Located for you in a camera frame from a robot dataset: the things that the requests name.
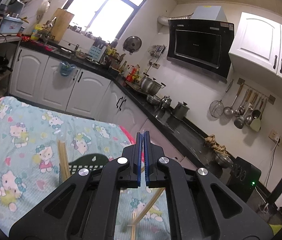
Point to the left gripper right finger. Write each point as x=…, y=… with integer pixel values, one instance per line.
x=199, y=205

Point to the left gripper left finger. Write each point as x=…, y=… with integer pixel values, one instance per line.
x=85, y=205

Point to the chopsticks pair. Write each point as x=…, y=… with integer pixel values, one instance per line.
x=63, y=159
x=147, y=210
x=133, y=226

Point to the kitchen window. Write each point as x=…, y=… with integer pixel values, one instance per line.
x=106, y=19

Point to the steel bowl on counter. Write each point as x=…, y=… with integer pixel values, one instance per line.
x=223, y=160

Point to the green plastic utensil basket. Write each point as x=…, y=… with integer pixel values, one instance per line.
x=92, y=162

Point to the hello kitty tablecloth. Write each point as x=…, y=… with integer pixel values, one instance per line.
x=29, y=162

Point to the steel canister with lid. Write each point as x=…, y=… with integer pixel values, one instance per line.
x=180, y=110

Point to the steel kettle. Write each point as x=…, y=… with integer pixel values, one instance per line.
x=165, y=102

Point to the white upper cabinet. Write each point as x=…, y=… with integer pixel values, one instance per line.
x=256, y=51

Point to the steel stock pot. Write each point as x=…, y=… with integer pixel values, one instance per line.
x=150, y=86

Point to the black range hood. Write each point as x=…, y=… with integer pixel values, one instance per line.
x=201, y=45

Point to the red sauce bottle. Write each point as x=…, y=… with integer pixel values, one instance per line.
x=133, y=74

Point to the blue hanging basket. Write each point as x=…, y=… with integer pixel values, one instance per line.
x=66, y=68

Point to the blue knife block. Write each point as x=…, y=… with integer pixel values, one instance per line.
x=97, y=50

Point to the hanging pot lid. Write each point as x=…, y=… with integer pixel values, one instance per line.
x=132, y=44

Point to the wooden cutting board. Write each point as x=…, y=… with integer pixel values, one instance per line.
x=60, y=20

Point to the light blue storage box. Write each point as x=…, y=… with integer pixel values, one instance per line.
x=10, y=25

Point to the hanging wire skimmer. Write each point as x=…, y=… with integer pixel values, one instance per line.
x=216, y=107

